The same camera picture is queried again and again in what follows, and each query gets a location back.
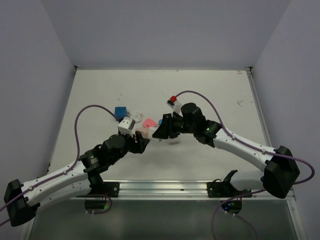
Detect blue cube socket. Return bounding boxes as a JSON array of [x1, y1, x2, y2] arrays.
[[114, 106, 130, 122]]

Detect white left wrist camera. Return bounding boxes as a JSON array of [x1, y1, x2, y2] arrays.
[[117, 116, 136, 137]]

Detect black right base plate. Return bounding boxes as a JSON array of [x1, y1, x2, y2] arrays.
[[206, 179, 252, 198]]

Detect peach cube socket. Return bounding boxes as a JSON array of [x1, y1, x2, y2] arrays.
[[135, 127, 149, 140]]

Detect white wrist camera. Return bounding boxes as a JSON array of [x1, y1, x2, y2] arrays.
[[117, 116, 136, 137], [166, 95, 182, 114]]

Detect white charger plug front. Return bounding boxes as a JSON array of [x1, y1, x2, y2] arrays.
[[147, 127, 162, 143]]

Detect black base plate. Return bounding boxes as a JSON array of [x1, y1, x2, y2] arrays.
[[206, 179, 252, 198], [88, 181, 120, 198]]

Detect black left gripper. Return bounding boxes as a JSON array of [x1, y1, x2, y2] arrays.
[[108, 129, 149, 165]]

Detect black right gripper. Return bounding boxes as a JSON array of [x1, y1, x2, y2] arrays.
[[153, 113, 196, 139]]

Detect white plug adapter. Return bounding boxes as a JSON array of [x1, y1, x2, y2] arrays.
[[131, 112, 144, 123]]

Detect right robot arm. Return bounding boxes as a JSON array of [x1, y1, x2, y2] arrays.
[[148, 103, 300, 199]]

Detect pink extension socket plug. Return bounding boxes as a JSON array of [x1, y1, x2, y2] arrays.
[[142, 118, 157, 128]]

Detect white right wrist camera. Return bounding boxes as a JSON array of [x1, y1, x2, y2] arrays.
[[166, 95, 182, 114]]

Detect aluminium mounting rail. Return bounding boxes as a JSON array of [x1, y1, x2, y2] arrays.
[[32, 177, 296, 200]]

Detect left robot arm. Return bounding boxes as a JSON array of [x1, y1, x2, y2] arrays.
[[0, 132, 150, 227]]

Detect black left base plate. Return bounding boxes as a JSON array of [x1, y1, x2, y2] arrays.
[[88, 181, 120, 198]]

